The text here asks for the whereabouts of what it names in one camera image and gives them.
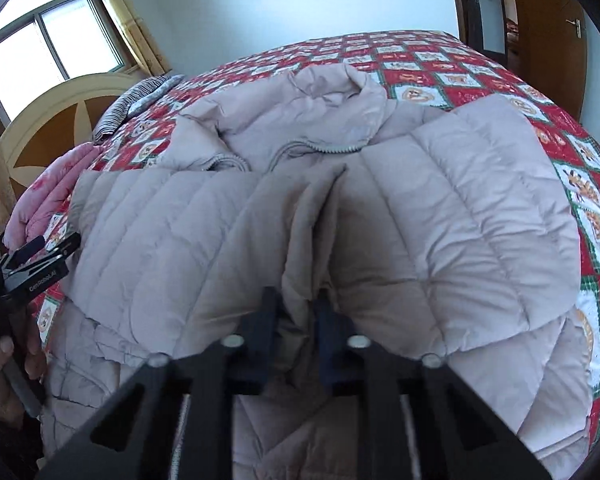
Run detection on light pink quilted down jacket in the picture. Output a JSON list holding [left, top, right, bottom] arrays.
[[42, 63, 594, 480]]

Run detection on person's left hand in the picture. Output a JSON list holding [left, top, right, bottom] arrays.
[[0, 315, 47, 429]]

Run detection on pink folded blanket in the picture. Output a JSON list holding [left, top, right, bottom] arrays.
[[3, 142, 102, 252]]

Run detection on cream and brown headboard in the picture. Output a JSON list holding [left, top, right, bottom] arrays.
[[0, 70, 146, 195]]

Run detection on striped grey pillow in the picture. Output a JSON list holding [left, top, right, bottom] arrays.
[[92, 74, 185, 144]]

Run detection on yellow right curtain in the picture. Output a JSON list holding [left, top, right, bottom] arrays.
[[102, 0, 171, 76]]

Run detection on red patterned bed sheet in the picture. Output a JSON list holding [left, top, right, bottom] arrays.
[[29, 29, 600, 456]]

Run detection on brown wooden door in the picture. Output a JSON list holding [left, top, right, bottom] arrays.
[[516, 0, 586, 119]]

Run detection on aluminium frame window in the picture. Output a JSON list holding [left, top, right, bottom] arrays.
[[0, 0, 135, 132]]

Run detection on silver door handle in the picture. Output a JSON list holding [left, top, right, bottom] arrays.
[[566, 18, 583, 39]]

